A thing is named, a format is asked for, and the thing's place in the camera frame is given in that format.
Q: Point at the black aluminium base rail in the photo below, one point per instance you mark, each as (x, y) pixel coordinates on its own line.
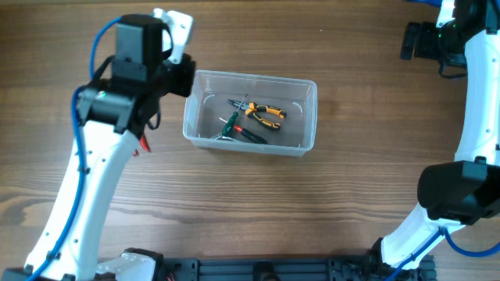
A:
(336, 268)

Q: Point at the clear plastic container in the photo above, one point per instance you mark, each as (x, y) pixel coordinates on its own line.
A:
(281, 110)

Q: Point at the black red handled screwdriver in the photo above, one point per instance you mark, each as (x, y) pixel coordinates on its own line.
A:
(254, 138)

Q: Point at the red handled pruning shears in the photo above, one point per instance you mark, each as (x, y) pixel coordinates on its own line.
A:
(144, 144)

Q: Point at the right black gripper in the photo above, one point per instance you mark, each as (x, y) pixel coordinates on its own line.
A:
(408, 40)

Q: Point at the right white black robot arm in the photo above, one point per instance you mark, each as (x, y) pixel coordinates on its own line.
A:
(456, 194)

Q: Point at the silver metal wrench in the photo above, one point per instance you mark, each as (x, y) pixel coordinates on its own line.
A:
(221, 137)

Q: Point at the green handled screwdriver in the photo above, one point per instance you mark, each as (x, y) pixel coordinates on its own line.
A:
(231, 121)

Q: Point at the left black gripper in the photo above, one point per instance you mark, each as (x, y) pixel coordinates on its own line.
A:
(182, 76)

